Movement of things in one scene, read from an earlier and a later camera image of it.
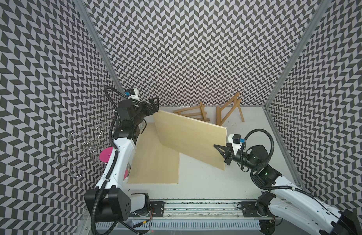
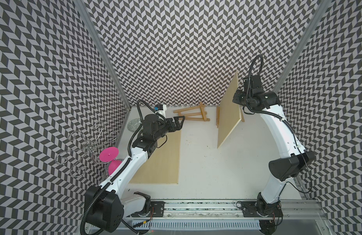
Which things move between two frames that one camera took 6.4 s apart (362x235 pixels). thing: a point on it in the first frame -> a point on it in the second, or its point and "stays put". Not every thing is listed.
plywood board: (152, 162) stays put
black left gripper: (155, 107) -> (169, 121)
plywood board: (195, 138) -> (229, 113)
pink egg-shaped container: (104, 156) stays put
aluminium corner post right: (298, 51) stays put
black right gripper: (227, 151) -> (237, 97)
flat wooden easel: (196, 112) stays put
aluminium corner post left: (94, 30) stays put
